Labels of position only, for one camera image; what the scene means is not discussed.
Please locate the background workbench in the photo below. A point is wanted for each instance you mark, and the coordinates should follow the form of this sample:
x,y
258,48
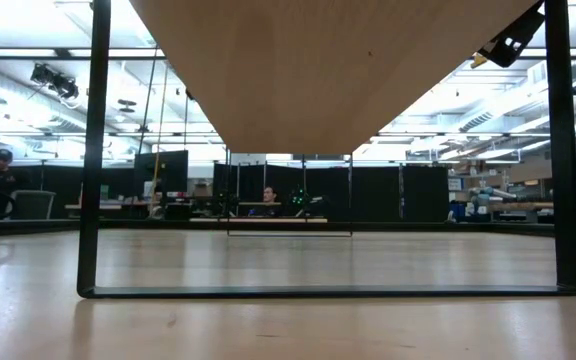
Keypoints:
x,y
518,206

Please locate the grey office chair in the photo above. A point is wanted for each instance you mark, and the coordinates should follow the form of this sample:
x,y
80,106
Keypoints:
x,y
33,205

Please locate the black ceiling fixture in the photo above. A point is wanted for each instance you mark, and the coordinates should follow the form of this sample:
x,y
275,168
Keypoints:
x,y
55,82

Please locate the black aluminium table frame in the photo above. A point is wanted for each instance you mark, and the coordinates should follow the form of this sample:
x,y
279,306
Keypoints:
x,y
418,227

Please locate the small yellow object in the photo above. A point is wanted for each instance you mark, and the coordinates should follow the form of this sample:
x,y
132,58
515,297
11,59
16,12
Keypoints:
x,y
478,61

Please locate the wooden shelf with black legs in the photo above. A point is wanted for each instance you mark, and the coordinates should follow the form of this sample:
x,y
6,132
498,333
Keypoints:
x,y
318,75

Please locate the background robot with green lights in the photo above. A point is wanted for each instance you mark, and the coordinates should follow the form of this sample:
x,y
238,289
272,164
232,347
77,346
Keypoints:
x,y
298,197

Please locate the black computer monitor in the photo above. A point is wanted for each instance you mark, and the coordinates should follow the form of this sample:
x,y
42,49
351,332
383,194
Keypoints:
x,y
160,172

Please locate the black partition panels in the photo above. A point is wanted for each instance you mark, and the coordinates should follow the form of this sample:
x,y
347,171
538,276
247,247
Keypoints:
x,y
378,192

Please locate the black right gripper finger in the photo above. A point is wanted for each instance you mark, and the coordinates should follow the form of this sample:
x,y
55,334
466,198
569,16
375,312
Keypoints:
x,y
528,27

